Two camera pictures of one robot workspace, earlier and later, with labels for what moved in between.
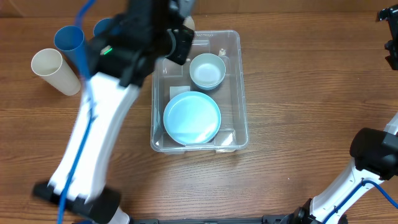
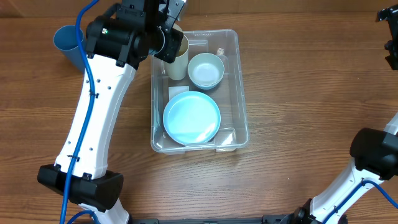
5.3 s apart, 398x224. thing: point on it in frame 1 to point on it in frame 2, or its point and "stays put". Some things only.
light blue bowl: [207, 84] stays put
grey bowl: [207, 70] stays put
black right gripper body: [391, 15] stays put
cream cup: [189, 22] to [178, 70]
